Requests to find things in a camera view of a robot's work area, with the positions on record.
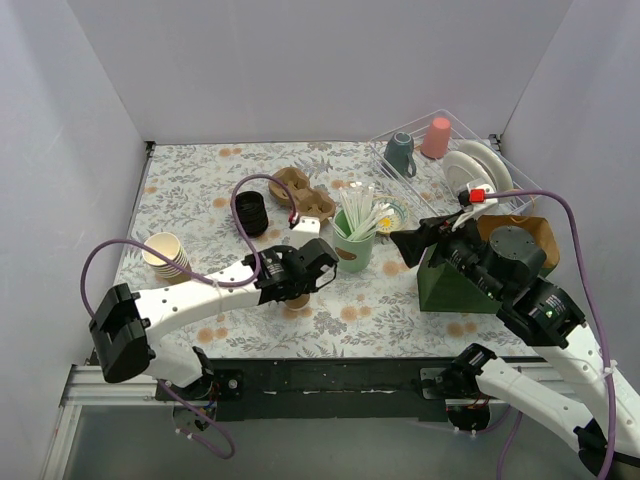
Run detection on white plate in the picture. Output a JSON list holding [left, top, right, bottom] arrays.
[[458, 140, 514, 192], [442, 151, 495, 197]]

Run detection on paper wrapped straw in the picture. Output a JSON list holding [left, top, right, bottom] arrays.
[[357, 204, 390, 241], [340, 186, 364, 241]]

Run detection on blue yellow patterned bowl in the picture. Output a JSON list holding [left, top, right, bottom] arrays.
[[374, 195, 409, 235]]

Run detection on teal mug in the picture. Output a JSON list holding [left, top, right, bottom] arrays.
[[384, 131, 417, 178]]

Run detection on brown cardboard cup carrier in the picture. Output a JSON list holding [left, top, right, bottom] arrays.
[[274, 167, 336, 224]]

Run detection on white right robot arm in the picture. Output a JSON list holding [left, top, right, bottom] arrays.
[[391, 217, 639, 479]]

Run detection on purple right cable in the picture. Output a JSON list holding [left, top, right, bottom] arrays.
[[487, 188, 621, 480]]

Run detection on stack of black lids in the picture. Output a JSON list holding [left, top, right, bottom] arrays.
[[235, 191, 269, 238]]

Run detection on green straw holder cup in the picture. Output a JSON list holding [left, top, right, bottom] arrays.
[[333, 210, 375, 273]]

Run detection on brown paper coffee cup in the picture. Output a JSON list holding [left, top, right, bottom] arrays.
[[285, 294, 310, 311]]

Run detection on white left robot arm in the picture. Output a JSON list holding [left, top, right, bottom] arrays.
[[89, 238, 338, 400]]

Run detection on floral tablecloth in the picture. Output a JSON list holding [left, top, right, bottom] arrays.
[[99, 140, 561, 359]]

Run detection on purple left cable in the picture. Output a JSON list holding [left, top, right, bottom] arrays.
[[82, 174, 301, 460]]

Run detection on pink plastic cup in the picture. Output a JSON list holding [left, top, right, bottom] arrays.
[[420, 117, 451, 159]]

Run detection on purple cable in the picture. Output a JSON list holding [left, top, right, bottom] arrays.
[[487, 188, 621, 480], [82, 174, 301, 460]]

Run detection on white wire dish rack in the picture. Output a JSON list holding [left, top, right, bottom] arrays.
[[368, 109, 538, 223]]

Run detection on stack of brown paper cups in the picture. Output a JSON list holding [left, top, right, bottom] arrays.
[[142, 232, 191, 284]]

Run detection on green paper bag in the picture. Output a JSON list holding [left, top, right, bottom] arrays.
[[416, 214, 562, 315]]

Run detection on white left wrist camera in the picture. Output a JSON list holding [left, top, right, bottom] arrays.
[[289, 216, 321, 249]]

